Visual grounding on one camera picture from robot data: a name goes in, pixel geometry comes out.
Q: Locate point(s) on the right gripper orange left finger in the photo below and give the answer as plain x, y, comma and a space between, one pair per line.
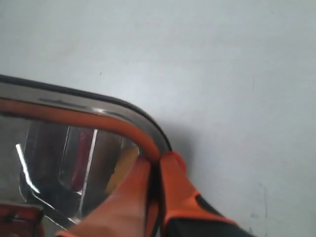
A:
123, 213

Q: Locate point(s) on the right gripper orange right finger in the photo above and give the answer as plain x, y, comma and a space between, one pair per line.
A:
185, 212

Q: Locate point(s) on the steel two-compartment lunch box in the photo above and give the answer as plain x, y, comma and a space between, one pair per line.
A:
63, 150

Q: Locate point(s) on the dark transparent box lid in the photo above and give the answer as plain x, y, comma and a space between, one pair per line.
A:
23, 220

